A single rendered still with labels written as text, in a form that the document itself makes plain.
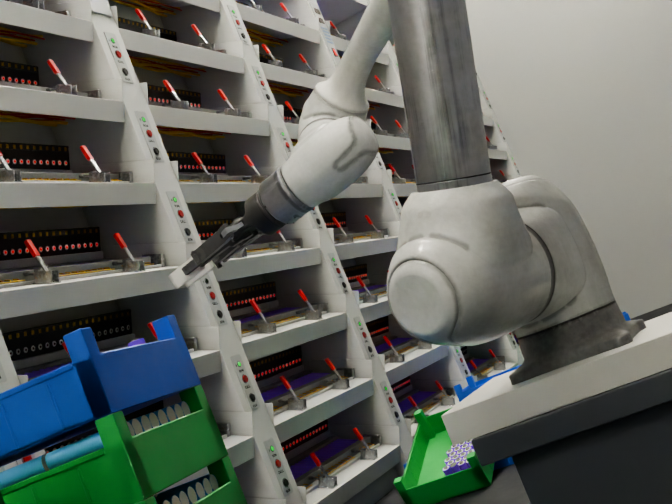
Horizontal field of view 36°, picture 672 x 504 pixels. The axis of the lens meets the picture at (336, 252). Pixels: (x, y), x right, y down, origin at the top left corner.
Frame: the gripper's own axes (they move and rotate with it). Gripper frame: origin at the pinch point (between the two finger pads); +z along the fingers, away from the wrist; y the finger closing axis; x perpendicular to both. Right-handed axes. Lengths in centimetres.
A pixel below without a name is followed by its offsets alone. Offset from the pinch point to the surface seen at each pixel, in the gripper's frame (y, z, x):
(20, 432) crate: -85, -23, -25
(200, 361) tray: 21.9, 21.2, -10.0
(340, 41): 189, 2, 85
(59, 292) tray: -12.6, 17.5, 8.4
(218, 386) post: 30.2, 25.6, -15.1
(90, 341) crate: -83, -33, -22
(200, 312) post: 30.2, 20.0, 0.0
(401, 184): 189, 13, 29
